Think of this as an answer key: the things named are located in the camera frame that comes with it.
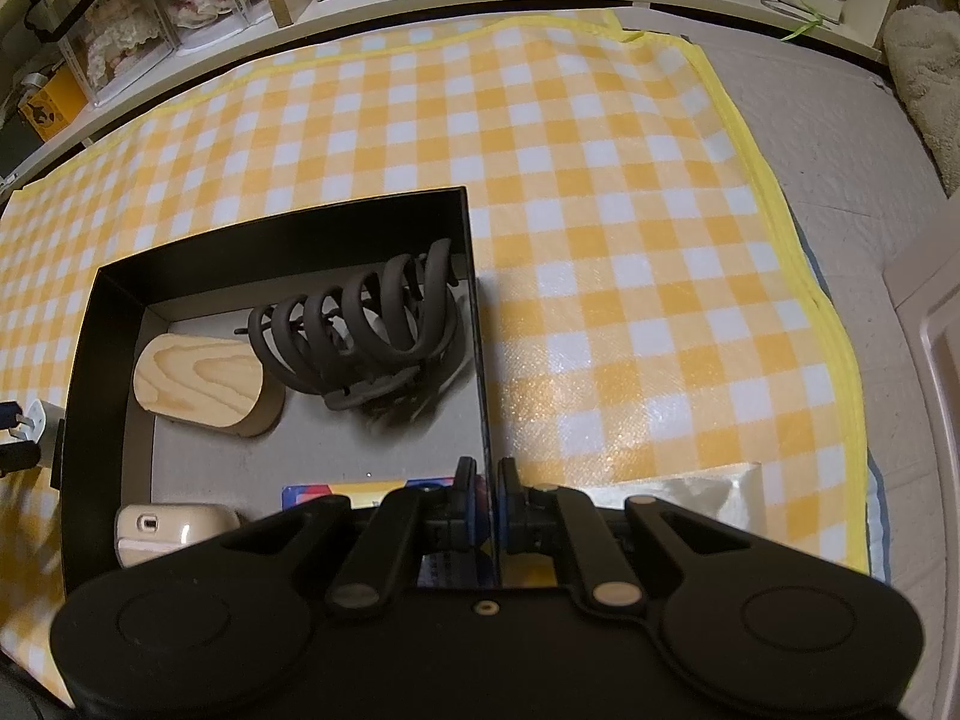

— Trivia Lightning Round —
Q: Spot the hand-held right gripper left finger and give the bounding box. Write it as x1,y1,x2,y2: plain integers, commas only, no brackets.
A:
146,457,481,618

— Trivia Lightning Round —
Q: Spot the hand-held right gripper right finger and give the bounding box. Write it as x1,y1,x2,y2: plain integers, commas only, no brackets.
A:
499,457,818,620

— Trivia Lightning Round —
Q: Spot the white charger plug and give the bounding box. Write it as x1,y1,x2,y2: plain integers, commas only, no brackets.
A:
19,399,67,492

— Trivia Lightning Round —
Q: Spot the blue and yellow card box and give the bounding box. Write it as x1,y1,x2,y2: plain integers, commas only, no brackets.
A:
281,476,481,590

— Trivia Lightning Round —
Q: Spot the black cardboard box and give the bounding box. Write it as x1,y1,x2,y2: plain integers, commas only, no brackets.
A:
60,186,501,593

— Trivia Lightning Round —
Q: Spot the beige earbuds case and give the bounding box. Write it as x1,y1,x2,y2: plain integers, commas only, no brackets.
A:
114,504,241,569

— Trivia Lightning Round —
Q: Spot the oval wooden block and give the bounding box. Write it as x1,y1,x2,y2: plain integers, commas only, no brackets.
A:
133,334,286,440

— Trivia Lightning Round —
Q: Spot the dark grey hair claw clip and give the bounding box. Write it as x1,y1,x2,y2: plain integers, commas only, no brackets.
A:
234,238,462,416

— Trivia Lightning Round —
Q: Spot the clear plastic packet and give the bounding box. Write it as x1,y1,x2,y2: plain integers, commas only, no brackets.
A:
581,460,766,541

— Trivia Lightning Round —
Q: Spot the dark grey box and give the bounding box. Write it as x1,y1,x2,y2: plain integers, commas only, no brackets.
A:
0,112,38,181

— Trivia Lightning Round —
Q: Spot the yellow box with black figure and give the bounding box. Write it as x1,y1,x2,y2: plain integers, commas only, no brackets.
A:
16,64,87,142

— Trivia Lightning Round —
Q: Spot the yellow checked mat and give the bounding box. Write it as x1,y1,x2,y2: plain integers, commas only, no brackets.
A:
0,7,878,691

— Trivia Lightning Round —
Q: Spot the pale pink plastic bin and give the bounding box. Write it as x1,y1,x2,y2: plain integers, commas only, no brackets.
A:
885,225,960,541

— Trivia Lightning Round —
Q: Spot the grey mattress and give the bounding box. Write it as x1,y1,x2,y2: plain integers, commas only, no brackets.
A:
622,30,960,720

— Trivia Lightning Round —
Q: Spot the cream fluffy plush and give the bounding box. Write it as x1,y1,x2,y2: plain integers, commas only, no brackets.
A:
881,6,960,197

